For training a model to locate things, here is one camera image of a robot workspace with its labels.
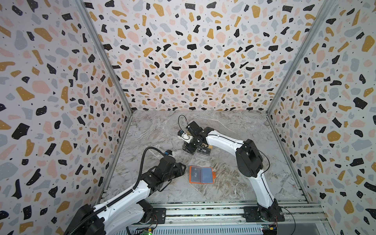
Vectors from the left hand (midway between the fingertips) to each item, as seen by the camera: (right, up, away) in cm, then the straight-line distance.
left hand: (187, 165), depth 81 cm
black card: (+4, -7, +5) cm, 9 cm away
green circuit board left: (-18, -29, -11) cm, 36 cm away
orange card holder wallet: (+8, -8, +6) cm, 13 cm away
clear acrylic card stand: (+8, +2, +16) cm, 17 cm away
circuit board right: (+41, -29, -9) cm, 51 cm away
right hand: (-2, +10, +12) cm, 15 cm away
